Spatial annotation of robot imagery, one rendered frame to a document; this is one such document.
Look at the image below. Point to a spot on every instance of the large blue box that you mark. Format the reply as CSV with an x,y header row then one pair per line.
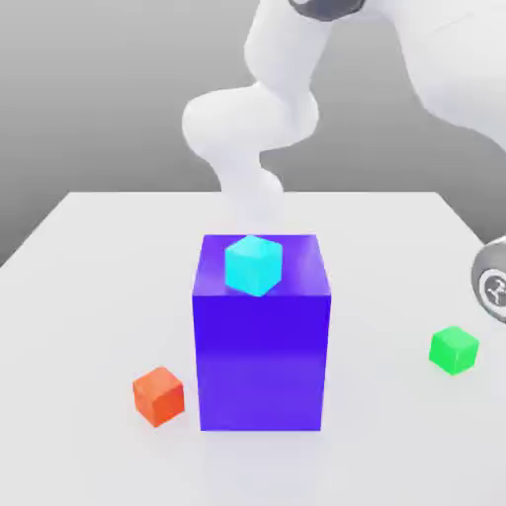
x,y
261,355

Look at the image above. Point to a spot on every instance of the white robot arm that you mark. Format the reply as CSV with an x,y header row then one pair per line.
x,y
257,118

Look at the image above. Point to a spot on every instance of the small green cube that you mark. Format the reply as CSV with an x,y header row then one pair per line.
x,y
454,350

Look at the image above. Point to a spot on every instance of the small orange cube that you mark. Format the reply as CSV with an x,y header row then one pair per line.
x,y
158,397

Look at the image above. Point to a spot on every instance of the small cyan cube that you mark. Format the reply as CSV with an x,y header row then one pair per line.
x,y
253,265

